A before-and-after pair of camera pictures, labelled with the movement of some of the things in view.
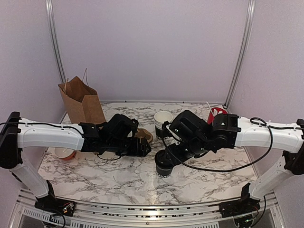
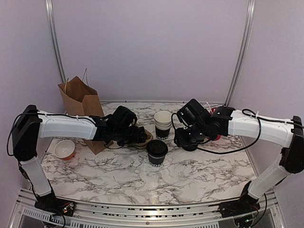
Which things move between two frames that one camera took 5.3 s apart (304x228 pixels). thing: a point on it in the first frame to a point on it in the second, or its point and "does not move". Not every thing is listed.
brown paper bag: x=81 y=100 does not move
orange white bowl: x=63 y=153 does not move
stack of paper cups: x=160 y=118 does not move
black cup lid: x=164 y=160 to x=156 y=148
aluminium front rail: x=270 y=213 does not move
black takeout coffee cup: x=165 y=163 to x=156 y=150
